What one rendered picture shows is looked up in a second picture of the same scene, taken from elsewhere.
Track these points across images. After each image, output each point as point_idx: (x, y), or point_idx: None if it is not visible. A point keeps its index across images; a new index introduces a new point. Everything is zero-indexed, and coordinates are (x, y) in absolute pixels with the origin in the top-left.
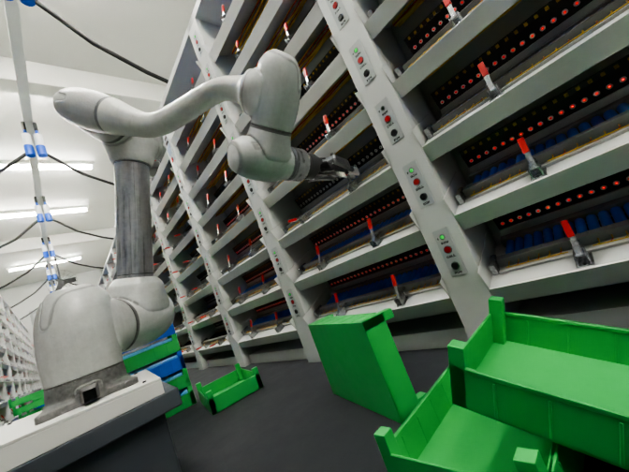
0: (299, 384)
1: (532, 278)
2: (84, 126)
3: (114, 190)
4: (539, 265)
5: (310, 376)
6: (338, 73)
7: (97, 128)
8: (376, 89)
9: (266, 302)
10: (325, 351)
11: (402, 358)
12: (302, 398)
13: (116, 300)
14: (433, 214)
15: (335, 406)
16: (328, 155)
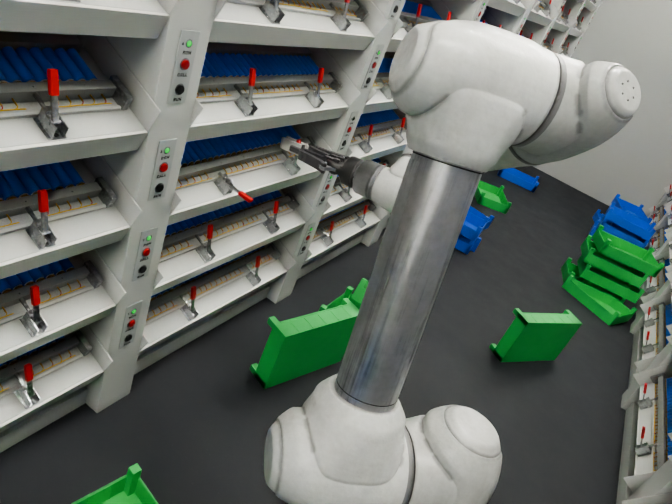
0: (195, 424)
1: (316, 253)
2: (562, 158)
3: (458, 235)
4: (311, 242)
5: (182, 410)
6: (359, 47)
7: (542, 163)
8: (360, 99)
9: (20, 354)
10: (293, 352)
11: (236, 331)
12: (249, 417)
13: (415, 416)
14: (317, 212)
15: (293, 390)
16: (302, 121)
